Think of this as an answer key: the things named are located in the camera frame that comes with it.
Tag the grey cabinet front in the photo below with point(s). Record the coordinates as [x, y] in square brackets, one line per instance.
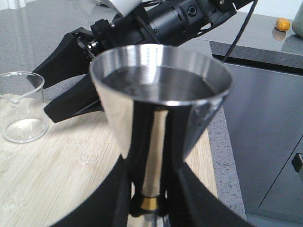
[264, 114]

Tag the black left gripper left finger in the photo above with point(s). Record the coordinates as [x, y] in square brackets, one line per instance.
[107, 206]

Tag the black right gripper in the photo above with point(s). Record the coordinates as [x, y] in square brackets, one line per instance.
[75, 51]

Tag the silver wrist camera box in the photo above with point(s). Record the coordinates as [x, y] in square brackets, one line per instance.
[121, 7]

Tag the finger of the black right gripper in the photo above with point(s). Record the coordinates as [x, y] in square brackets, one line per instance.
[80, 99]

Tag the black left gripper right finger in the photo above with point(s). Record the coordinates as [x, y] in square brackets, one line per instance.
[191, 204]

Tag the small orange fruit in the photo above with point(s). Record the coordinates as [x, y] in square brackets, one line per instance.
[282, 24]

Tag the pale green container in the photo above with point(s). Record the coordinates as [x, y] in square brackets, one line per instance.
[297, 24]

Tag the small glass beaker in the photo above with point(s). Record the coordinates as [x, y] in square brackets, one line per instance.
[22, 117]

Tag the black cabinet handle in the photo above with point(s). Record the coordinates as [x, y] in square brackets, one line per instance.
[297, 163]

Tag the steel double jigger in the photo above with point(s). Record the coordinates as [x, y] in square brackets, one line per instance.
[158, 100]

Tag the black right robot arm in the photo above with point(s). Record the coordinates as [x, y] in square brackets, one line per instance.
[170, 22]

